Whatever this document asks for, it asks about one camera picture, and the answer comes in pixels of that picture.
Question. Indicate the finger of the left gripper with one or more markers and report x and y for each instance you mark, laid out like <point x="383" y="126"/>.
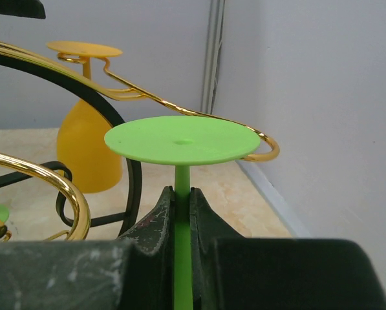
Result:
<point x="23" y="8"/>

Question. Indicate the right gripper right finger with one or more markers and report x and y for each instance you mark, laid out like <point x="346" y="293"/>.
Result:
<point x="231" y="271"/>

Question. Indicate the orange wine glass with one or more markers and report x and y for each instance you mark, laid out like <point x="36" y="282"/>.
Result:
<point x="80" y="142"/>

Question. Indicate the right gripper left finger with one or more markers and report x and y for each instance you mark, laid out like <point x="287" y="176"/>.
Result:
<point x="133" y="271"/>

